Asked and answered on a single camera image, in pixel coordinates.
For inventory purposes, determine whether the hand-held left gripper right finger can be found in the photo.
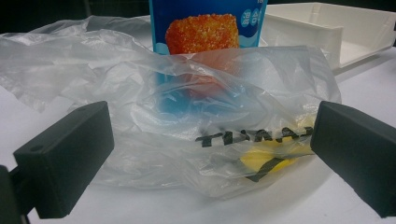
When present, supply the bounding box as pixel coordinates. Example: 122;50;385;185
309;100;396;218

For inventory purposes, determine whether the blue snack packet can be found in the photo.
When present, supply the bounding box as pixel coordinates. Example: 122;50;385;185
148;0;269;120

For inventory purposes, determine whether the clear plastic bag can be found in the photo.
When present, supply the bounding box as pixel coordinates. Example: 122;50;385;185
0;15;343;200

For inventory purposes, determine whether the white plastic tray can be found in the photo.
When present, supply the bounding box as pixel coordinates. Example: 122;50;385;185
260;2;396;76

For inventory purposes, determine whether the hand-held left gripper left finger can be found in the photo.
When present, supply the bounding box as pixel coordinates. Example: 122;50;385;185
12;100;115;219

